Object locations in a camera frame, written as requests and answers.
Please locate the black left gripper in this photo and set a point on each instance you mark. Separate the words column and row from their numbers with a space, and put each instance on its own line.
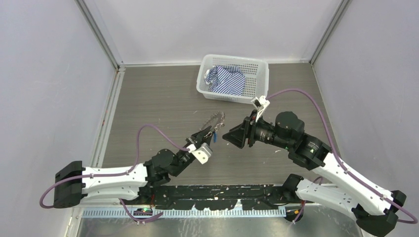
column 198, row 138

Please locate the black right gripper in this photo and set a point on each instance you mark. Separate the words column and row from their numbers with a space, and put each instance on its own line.
column 237, row 135

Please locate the blue key tag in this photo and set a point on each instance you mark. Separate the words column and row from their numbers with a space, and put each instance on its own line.
column 214, row 137

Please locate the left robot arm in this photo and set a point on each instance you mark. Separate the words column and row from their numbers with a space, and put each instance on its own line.
column 76, row 184

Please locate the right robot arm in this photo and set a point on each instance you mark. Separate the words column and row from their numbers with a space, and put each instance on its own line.
column 373, row 208

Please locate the blue striped shirt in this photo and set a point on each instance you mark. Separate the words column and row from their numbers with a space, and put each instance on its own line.
column 225, row 80

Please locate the white plastic basket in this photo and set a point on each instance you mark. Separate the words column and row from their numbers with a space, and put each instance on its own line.
column 256, row 72

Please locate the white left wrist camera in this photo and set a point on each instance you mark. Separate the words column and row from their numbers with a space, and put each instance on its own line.
column 201, row 153

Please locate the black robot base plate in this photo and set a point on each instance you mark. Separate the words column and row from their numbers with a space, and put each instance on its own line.
column 215, row 197

